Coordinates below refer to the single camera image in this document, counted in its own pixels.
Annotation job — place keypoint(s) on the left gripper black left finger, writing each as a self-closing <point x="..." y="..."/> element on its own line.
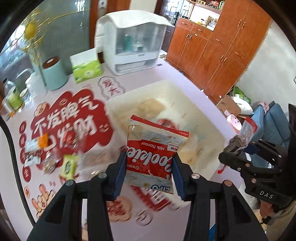
<point x="62" y="219"/>

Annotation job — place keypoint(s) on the green pastry packet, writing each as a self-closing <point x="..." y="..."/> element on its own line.
<point x="69" y="167"/>

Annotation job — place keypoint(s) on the white plastic storage bin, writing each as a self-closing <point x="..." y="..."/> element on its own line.
<point x="163" y="103"/>

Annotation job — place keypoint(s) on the orange white snack packet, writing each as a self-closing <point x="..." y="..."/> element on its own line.
<point x="37" y="143"/>

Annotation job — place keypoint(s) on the green tissue box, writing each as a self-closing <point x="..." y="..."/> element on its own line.
<point x="86" y="65"/>

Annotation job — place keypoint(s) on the cardboard box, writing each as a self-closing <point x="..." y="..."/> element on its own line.
<point x="227" y="106"/>

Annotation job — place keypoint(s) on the orange wooden cabinet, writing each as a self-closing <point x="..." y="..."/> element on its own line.
<point x="214" y="60"/>

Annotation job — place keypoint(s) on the brown white snack packet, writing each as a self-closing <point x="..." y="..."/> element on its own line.
<point x="32" y="159"/>

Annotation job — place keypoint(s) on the red white cookies packet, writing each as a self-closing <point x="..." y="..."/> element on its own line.
<point x="149" y="154"/>

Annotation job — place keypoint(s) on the dark snack clear packet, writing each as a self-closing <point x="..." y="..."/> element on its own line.
<point x="242" y="139"/>

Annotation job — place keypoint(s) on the pink printed table mat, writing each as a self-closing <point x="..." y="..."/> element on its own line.
<point x="85" y="104"/>

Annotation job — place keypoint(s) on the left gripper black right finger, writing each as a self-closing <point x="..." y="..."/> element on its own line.
<point x="234" y="218"/>

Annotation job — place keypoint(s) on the teal cylindrical canister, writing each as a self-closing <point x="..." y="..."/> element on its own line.
<point x="54" y="74"/>

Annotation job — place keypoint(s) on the blue sofa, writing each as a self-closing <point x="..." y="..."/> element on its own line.
<point x="272" y="126"/>

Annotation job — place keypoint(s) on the green label glass jar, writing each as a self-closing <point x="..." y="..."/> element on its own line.
<point x="14" y="99"/>

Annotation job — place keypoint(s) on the white countertop appliance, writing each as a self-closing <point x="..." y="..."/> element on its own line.
<point x="130" y="40"/>

